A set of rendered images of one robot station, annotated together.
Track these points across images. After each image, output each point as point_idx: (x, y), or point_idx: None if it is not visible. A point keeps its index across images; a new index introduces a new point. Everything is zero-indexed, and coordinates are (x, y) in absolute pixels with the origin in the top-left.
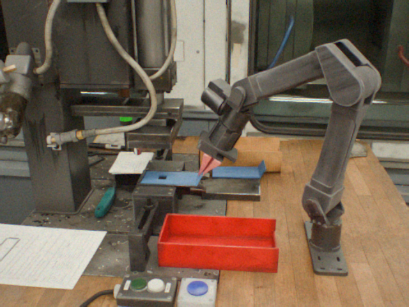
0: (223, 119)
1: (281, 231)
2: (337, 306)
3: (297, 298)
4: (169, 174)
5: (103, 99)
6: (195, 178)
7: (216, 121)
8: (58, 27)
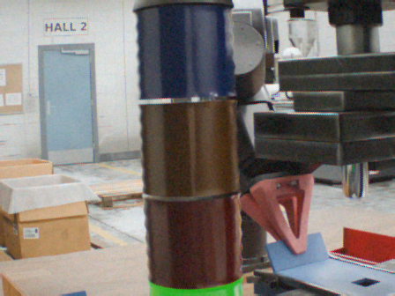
0: (267, 96)
1: (249, 286)
2: (339, 243)
3: None
4: (338, 284)
5: None
6: (301, 266)
7: (247, 115)
8: None
